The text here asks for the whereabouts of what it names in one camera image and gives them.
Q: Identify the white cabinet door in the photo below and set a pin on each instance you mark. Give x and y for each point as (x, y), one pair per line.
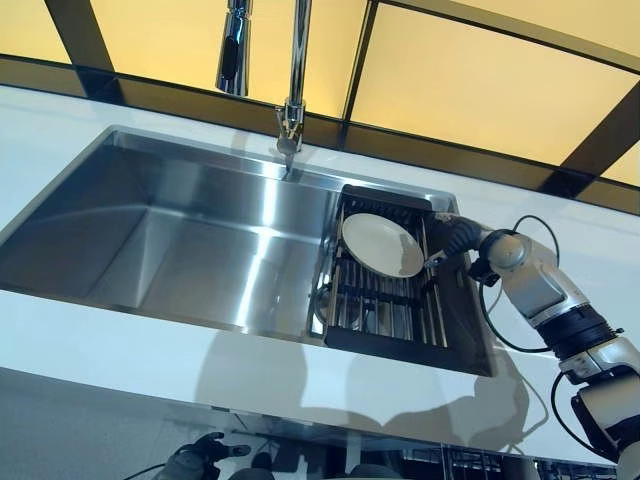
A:
(75, 430)

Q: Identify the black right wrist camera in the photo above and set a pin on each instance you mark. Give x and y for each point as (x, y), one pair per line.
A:
(480, 270)

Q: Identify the chrome gooseneck faucet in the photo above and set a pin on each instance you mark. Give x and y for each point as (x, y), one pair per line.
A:
(298, 50)

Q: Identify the black steel-rod drying rack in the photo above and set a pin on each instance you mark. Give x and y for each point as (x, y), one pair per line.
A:
(390, 347)

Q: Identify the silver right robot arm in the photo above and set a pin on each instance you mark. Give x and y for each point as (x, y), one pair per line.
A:
(540, 285)

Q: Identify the stainless steel sink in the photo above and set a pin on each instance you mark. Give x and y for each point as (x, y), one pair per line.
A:
(175, 240)

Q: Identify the cream round plate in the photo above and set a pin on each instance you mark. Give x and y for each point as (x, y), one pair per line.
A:
(380, 245)

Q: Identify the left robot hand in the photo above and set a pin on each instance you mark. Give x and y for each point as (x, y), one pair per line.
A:
(195, 460)

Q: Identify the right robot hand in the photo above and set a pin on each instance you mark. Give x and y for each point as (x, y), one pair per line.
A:
(460, 232)

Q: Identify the dark window frame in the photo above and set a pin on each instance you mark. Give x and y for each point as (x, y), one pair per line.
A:
(82, 35)

